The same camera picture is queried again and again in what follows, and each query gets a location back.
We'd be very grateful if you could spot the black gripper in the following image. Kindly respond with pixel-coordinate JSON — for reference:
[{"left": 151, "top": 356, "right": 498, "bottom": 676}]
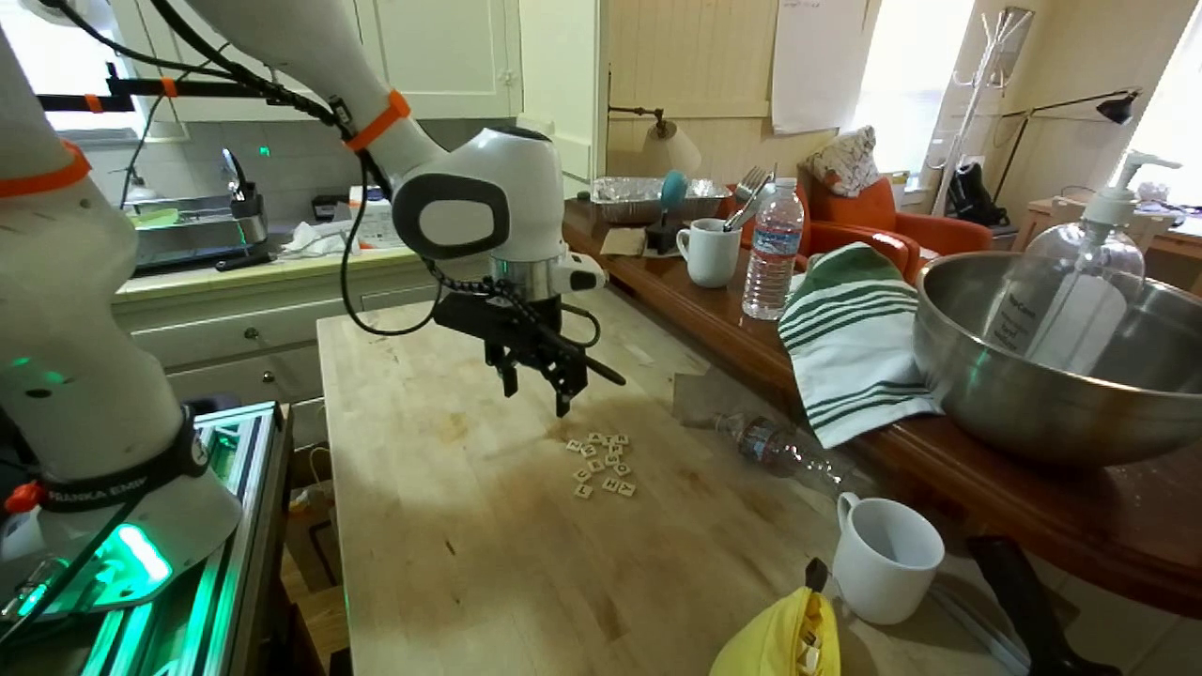
[{"left": 434, "top": 289, "right": 619, "bottom": 416}]

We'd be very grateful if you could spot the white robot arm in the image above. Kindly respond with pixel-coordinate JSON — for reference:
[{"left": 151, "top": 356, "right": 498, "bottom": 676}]
[{"left": 0, "top": 0, "right": 601, "bottom": 621}]

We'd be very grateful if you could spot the white mug back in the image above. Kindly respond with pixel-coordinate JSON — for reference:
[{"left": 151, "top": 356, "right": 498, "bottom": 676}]
[{"left": 674, "top": 218, "right": 738, "bottom": 289}]

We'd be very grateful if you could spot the white mug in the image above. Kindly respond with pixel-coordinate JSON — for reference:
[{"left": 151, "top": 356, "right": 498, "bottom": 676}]
[
  {"left": 833, "top": 492, "right": 945, "bottom": 626},
  {"left": 674, "top": 218, "right": 738, "bottom": 289}
]

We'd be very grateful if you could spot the crushed plastic bottle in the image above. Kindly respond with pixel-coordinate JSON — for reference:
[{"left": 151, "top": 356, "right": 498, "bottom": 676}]
[{"left": 736, "top": 416, "right": 856, "bottom": 492}]

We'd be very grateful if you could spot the clear water bottle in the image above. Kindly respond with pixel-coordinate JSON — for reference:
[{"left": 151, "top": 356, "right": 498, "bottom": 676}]
[{"left": 738, "top": 178, "right": 802, "bottom": 319}]

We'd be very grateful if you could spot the green striped towel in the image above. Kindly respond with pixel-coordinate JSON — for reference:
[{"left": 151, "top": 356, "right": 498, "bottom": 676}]
[{"left": 777, "top": 245, "right": 940, "bottom": 452}]

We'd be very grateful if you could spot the yellow banana toy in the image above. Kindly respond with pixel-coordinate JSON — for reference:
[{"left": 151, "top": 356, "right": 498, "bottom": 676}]
[{"left": 708, "top": 558, "right": 842, "bottom": 676}]

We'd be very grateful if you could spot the orange chair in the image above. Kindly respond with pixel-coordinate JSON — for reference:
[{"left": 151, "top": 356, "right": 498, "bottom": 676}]
[{"left": 800, "top": 180, "right": 990, "bottom": 277}]

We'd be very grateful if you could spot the white mug front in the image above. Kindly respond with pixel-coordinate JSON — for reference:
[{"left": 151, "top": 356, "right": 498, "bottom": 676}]
[{"left": 833, "top": 492, "right": 945, "bottom": 626}]

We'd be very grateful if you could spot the soap pump bottle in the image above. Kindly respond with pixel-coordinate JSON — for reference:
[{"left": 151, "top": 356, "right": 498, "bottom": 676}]
[{"left": 985, "top": 150, "right": 1169, "bottom": 376}]

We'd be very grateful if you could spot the large steel bowl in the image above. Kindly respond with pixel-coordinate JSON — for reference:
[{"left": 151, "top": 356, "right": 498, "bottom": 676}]
[{"left": 912, "top": 253, "right": 1202, "bottom": 467}]

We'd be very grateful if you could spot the desk lamp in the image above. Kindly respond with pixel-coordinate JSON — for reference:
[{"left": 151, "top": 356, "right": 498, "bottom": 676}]
[{"left": 996, "top": 85, "right": 1136, "bottom": 195}]

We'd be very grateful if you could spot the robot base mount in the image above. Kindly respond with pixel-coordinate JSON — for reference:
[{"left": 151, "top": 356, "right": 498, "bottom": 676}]
[{"left": 0, "top": 401, "right": 285, "bottom": 676}]

